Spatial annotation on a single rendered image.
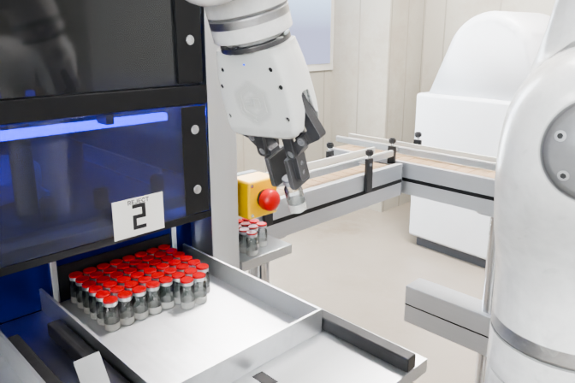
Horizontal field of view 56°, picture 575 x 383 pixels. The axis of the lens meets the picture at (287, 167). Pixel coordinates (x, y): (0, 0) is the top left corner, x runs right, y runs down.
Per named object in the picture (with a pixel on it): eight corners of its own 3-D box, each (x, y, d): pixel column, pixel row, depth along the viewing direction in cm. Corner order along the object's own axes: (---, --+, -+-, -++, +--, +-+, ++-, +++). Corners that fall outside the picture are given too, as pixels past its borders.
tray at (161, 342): (41, 309, 82) (38, 289, 81) (185, 261, 100) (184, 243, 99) (162, 421, 59) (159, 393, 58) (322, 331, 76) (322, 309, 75)
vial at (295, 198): (286, 212, 65) (277, 182, 63) (296, 203, 67) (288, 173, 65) (300, 215, 64) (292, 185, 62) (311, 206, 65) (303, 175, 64)
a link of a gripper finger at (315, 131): (274, 73, 56) (258, 110, 60) (330, 120, 55) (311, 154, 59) (281, 69, 57) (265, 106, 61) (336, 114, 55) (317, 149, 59)
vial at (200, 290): (190, 301, 84) (188, 273, 83) (201, 297, 86) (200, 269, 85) (198, 306, 83) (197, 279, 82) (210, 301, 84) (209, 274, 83)
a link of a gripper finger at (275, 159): (242, 135, 62) (256, 185, 65) (263, 137, 60) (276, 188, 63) (259, 123, 64) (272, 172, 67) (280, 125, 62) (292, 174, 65)
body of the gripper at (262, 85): (193, 43, 56) (222, 138, 61) (268, 39, 50) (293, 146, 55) (240, 21, 61) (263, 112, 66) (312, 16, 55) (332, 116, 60)
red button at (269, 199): (252, 209, 99) (252, 188, 98) (269, 204, 102) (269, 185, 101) (266, 215, 96) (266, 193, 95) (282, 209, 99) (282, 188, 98)
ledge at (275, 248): (198, 251, 109) (197, 242, 109) (246, 234, 118) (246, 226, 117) (242, 273, 99) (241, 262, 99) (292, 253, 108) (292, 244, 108)
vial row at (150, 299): (102, 327, 77) (98, 298, 76) (204, 287, 89) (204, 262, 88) (109, 333, 75) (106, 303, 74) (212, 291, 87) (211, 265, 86)
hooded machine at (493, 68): (572, 252, 326) (605, 11, 291) (528, 286, 282) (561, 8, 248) (451, 220, 381) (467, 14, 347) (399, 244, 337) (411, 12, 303)
